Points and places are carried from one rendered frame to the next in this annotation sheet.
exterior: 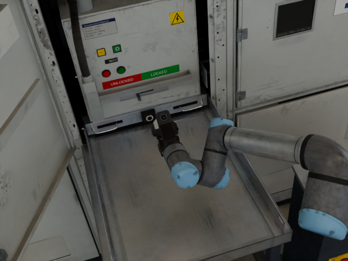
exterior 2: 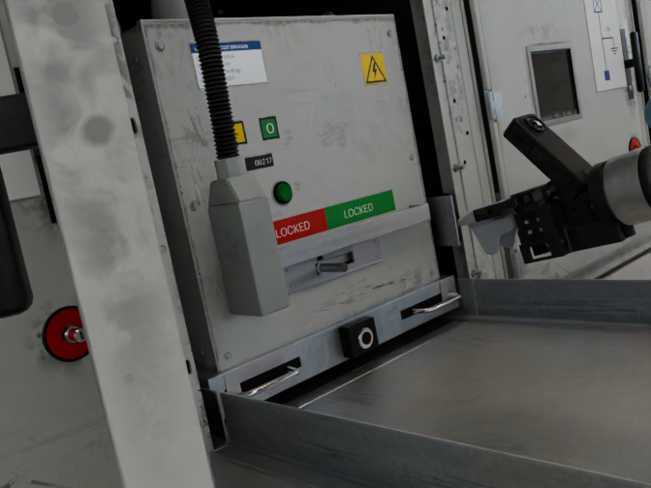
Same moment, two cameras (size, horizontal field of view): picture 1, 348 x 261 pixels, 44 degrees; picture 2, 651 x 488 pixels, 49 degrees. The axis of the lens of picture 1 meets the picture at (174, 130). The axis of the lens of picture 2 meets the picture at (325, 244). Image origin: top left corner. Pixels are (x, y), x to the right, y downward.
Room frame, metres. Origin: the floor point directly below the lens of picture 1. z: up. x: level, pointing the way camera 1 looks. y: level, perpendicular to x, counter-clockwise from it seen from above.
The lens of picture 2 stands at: (0.49, 0.65, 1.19)
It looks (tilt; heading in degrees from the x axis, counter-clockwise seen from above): 7 degrees down; 330
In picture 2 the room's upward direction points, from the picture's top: 11 degrees counter-clockwise
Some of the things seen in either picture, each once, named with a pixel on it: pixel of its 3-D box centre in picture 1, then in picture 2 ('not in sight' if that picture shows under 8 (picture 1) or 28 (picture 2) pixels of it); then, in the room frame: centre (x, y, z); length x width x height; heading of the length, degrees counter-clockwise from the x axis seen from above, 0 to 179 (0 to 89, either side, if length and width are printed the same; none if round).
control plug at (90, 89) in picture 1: (92, 98); (244, 245); (1.32, 0.29, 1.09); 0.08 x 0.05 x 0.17; 12
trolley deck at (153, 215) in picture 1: (174, 188); (585, 416); (1.06, 0.02, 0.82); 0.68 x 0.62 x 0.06; 12
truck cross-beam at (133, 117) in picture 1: (146, 111); (343, 336); (1.45, 0.11, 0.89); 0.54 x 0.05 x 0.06; 102
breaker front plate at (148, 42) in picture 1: (139, 63); (319, 178); (1.43, 0.10, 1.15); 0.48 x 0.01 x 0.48; 102
